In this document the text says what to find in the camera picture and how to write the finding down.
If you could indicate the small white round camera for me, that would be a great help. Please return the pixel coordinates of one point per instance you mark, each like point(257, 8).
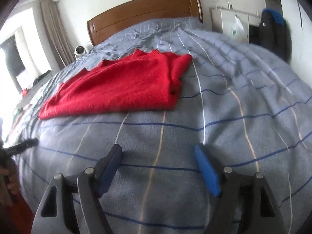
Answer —
point(79, 52)

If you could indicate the orange trouser leg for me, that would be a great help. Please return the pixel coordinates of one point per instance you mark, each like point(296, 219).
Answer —
point(17, 218)

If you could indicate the green cloth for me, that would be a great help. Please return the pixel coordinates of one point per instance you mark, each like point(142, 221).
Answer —
point(19, 113)

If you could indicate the red sweater with white print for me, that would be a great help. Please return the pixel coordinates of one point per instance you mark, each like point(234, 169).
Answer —
point(138, 82)

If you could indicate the white side desk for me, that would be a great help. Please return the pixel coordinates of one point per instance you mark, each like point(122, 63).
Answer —
point(34, 88)

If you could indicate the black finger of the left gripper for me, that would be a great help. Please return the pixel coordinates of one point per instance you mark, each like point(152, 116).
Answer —
point(19, 148)

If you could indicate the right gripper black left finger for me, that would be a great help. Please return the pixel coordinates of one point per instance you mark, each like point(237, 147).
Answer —
point(56, 213)

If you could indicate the beige window curtain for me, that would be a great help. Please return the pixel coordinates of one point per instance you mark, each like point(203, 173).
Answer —
point(56, 33)

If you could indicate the white drawer cabinet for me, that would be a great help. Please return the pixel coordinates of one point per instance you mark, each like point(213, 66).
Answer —
point(250, 22)

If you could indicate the white plastic bag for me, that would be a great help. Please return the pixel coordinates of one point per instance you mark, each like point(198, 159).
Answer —
point(233, 28)

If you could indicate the brown wooden headboard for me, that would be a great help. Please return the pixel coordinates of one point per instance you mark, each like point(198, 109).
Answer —
point(106, 24)

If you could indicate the blue garment on jacket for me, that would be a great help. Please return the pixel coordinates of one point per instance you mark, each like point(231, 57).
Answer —
point(278, 18)

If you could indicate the person's left hand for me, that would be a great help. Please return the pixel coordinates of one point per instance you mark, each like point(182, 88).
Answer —
point(10, 171)

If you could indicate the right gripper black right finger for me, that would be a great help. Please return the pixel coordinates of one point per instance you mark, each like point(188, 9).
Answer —
point(259, 210)

